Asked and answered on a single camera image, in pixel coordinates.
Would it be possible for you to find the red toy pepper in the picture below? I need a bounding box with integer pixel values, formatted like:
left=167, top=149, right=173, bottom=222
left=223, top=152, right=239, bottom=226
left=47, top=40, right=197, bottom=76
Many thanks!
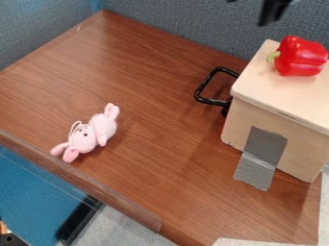
left=265, top=35, right=329, bottom=78

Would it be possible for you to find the cabinet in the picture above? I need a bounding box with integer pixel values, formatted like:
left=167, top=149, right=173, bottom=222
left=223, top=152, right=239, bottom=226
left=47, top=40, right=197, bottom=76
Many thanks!
left=219, top=38, right=329, bottom=184

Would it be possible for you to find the pink plush bunny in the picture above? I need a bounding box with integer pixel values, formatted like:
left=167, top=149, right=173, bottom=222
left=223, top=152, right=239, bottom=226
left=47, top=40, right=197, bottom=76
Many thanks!
left=48, top=102, right=121, bottom=163

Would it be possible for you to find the grey tape strip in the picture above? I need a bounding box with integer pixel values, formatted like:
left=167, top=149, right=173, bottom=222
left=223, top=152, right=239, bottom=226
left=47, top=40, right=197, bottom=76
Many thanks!
left=232, top=125, right=290, bottom=192

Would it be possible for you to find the drawer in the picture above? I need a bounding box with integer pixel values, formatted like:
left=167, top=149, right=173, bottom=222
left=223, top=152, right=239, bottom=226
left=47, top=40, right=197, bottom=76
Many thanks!
left=192, top=65, right=242, bottom=118

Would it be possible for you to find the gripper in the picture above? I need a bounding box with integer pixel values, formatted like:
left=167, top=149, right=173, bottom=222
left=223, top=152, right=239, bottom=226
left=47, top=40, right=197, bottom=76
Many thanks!
left=257, top=0, right=298, bottom=28

